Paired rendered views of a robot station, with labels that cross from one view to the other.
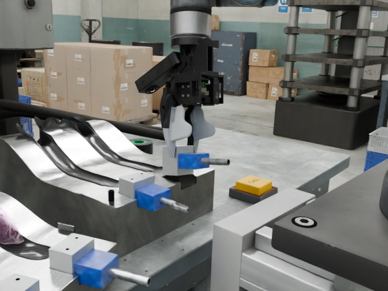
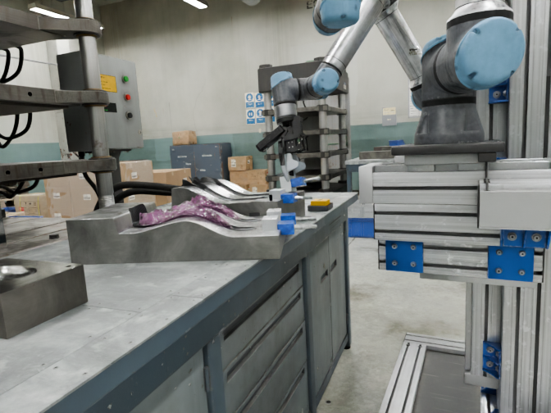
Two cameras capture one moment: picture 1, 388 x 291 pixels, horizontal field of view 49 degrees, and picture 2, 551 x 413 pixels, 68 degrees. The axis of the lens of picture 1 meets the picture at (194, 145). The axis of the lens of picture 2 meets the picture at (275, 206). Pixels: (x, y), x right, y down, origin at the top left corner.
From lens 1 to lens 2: 0.72 m
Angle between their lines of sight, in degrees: 17
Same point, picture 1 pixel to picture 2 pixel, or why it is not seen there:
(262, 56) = (240, 161)
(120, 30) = not seen: hidden behind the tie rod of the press
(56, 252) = (271, 212)
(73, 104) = not seen: hidden behind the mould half
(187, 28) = (288, 111)
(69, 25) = (48, 152)
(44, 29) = (137, 133)
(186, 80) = (291, 138)
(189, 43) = (289, 119)
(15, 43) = (121, 144)
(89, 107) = not seen: hidden behind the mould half
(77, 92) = (84, 208)
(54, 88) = (58, 208)
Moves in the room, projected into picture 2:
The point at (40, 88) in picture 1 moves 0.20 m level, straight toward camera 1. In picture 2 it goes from (38, 211) to (39, 213)
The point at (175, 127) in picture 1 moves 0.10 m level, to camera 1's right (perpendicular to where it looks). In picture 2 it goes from (288, 164) to (316, 162)
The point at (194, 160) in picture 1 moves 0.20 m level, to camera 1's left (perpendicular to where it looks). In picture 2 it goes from (301, 179) to (241, 184)
